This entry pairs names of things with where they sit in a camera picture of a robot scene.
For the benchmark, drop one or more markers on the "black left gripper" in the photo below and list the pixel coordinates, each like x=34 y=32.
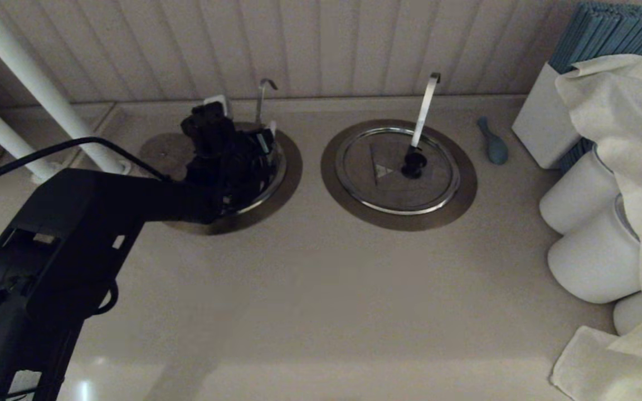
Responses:
x=226 y=161

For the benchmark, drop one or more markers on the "steel hinged lid black knob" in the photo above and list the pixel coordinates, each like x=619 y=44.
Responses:
x=427 y=184
x=168 y=156

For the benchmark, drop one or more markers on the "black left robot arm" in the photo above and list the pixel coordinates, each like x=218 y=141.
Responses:
x=64 y=234

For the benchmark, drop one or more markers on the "small blue plastic spoon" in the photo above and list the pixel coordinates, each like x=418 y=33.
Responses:
x=496 y=150

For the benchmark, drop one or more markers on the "white rectangular holder box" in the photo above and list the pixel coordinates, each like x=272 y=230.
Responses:
x=541 y=127

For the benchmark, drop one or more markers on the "blue ridged packet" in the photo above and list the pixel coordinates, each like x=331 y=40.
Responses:
x=574 y=156

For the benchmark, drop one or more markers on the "white cylindrical jar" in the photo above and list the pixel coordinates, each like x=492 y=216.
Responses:
x=627 y=316
x=574 y=195
x=591 y=262

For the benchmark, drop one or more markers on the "cream cloth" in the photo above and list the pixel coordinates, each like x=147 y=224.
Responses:
x=633 y=139

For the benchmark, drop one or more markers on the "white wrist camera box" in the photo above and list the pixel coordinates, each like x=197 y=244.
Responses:
x=215 y=100

